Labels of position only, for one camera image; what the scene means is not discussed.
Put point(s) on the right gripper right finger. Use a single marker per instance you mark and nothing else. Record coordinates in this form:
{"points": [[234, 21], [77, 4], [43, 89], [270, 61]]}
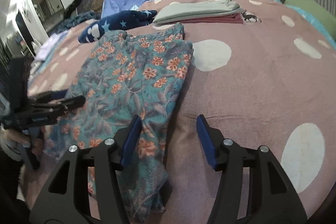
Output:
{"points": [[271, 195]]}

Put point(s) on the teal floral garment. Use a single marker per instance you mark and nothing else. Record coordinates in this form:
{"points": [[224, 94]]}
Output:
{"points": [[127, 75]]}

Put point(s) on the left hand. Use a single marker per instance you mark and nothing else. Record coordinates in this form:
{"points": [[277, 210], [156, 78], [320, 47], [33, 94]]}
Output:
{"points": [[10, 139]]}

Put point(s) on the folded lavender cloth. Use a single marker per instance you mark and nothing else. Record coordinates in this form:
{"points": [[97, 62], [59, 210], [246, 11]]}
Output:
{"points": [[49, 45]]}

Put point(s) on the navy star fleece garment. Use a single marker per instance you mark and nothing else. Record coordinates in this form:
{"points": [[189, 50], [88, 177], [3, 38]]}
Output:
{"points": [[124, 20]]}

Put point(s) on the dark teal fleece blanket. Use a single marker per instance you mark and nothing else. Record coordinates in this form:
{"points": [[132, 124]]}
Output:
{"points": [[67, 24]]}

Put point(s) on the pink spotted bedspread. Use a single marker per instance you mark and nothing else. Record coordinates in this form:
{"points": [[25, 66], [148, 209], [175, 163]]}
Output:
{"points": [[271, 81]]}

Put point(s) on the dark floral pillow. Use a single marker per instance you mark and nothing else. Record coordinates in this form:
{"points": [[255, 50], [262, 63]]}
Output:
{"points": [[82, 6]]}

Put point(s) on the folded maroon garment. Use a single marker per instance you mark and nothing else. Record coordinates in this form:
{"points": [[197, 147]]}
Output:
{"points": [[234, 18]]}

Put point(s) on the green pillow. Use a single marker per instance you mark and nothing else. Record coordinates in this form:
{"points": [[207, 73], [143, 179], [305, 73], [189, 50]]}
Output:
{"points": [[316, 15]]}

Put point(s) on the folded grey garment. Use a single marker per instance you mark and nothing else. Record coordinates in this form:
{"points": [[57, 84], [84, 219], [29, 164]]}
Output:
{"points": [[186, 11]]}

